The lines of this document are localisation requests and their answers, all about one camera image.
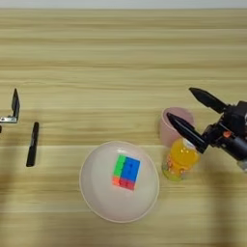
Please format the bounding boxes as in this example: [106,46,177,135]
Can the pale pink round plate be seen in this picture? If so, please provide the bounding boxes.
[78,140,161,225]

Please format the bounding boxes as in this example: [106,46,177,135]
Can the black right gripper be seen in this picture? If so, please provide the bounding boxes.
[166,86,247,162]

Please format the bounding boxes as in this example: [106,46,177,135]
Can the colourful puzzle cube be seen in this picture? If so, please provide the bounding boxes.
[111,153,142,192]

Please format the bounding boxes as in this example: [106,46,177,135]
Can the right gripper's labelled black box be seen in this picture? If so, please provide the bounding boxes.
[229,100,247,129]

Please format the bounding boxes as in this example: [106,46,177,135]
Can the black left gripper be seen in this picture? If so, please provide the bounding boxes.
[0,88,21,133]

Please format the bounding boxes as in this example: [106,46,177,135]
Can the black marker pen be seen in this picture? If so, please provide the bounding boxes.
[25,121,41,168]

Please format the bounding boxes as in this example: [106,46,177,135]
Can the pink plastic cup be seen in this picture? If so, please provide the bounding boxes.
[159,106,197,149]

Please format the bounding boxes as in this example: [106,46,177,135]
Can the orange juice bottle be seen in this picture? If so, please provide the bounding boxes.
[161,137,202,182]

